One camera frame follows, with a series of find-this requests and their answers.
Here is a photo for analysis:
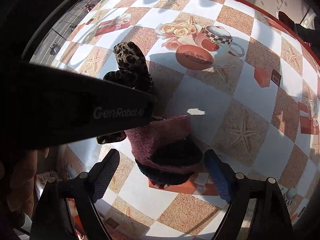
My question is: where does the red patterned carton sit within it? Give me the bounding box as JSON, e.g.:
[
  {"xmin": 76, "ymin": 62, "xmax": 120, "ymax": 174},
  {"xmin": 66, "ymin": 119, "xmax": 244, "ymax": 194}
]
[{"xmin": 36, "ymin": 171, "xmax": 60, "ymax": 188}]

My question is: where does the seated person in black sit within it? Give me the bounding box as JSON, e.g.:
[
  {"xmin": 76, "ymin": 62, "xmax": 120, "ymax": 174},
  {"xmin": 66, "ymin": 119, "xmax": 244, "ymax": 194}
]
[{"xmin": 277, "ymin": 11, "xmax": 319, "ymax": 47}]

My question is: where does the left hand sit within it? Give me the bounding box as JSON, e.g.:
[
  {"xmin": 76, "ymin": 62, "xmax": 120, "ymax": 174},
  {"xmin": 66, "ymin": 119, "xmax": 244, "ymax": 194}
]
[{"xmin": 3, "ymin": 148, "xmax": 49, "ymax": 216}]

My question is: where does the pink and navy sock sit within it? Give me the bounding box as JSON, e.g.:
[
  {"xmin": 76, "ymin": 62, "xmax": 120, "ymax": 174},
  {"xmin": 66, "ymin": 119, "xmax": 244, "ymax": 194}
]
[{"xmin": 125, "ymin": 115, "xmax": 203, "ymax": 185}]

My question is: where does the leopard print scrunchie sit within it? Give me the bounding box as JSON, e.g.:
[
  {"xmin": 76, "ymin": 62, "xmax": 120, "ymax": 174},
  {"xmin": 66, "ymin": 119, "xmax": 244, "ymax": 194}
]
[{"xmin": 97, "ymin": 42, "xmax": 154, "ymax": 145}]

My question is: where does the checkered tablecloth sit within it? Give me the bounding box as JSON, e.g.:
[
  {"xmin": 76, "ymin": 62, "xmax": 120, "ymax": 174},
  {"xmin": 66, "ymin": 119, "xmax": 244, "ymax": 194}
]
[{"xmin": 40, "ymin": 0, "xmax": 319, "ymax": 239}]

